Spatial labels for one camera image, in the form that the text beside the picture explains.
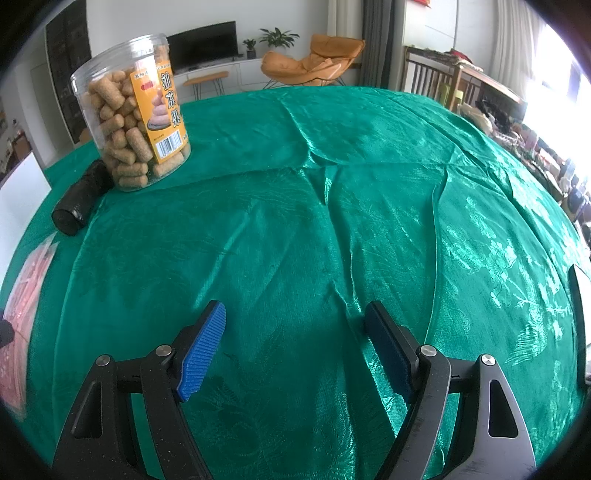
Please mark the white television cabinet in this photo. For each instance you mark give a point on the white television cabinet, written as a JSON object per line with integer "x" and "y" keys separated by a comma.
{"x": 249, "y": 71}

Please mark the grey curtain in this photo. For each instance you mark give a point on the grey curtain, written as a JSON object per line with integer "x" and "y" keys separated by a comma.
{"x": 381, "y": 41}

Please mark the small green potted plant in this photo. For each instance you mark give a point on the small green potted plant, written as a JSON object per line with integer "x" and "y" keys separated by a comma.
{"x": 250, "y": 48}

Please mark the white tablet device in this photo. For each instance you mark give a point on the white tablet device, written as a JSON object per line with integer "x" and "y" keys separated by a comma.
{"x": 579, "y": 323}

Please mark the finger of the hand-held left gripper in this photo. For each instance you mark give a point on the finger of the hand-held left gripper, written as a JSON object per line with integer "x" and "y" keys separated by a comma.
{"x": 5, "y": 333}

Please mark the covered standing air conditioner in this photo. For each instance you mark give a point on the covered standing air conditioner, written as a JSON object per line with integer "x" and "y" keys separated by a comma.
{"x": 346, "y": 18}

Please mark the red wall calendar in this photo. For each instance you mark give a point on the red wall calendar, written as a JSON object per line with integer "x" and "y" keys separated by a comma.
{"x": 420, "y": 3}

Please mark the orange lounge chair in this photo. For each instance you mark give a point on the orange lounge chair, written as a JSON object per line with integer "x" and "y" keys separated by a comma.
{"x": 318, "y": 60}

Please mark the window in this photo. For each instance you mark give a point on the window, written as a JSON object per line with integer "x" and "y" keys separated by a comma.
{"x": 572, "y": 83}

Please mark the clutter of household items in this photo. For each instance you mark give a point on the clutter of household items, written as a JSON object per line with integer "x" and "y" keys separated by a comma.
{"x": 531, "y": 147}

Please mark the large green potted plant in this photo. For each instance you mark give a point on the large green potted plant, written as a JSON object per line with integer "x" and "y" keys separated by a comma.
{"x": 279, "y": 38}

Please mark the dark tall cabinet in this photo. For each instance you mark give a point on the dark tall cabinet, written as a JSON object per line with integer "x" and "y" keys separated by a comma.
{"x": 64, "y": 69}

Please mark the black television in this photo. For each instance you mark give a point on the black television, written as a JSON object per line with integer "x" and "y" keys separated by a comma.
{"x": 203, "y": 46}

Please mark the pink plastic packet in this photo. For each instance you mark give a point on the pink plastic packet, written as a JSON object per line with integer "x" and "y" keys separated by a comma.
{"x": 23, "y": 314}

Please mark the small wooden table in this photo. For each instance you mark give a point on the small wooden table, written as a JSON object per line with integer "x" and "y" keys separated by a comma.
{"x": 205, "y": 77}

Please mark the clear plastic snack jar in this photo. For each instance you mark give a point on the clear plastic snack jar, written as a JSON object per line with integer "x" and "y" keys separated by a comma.
{"x": 124, "y": 120}

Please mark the white cardboard box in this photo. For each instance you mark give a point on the white cardboard box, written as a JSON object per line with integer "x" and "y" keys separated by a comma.
{"x": 23, "y": 198}

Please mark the white sheer curtain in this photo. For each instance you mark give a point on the white sheer curtain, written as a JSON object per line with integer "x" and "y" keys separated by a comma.
{"x": 517, "y": 46}

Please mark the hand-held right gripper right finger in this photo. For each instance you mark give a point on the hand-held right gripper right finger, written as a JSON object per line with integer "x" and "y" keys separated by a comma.
{"x": 388, "y": 350}

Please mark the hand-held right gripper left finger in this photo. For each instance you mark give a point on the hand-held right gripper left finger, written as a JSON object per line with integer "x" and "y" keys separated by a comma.
{"x": 203, "y": 350}

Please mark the wooden slatted bench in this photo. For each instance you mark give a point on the wooden slatted bench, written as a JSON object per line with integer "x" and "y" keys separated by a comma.
{"x": 425, "y": 78}

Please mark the black bag roll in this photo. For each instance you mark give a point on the black bag roll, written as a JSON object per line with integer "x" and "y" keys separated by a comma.
{"x": 76, "y": 203}

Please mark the green satin tablecloth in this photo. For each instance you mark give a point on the green satin tablecloth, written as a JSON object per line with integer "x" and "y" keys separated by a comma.
{"x": 300, "y": 207}

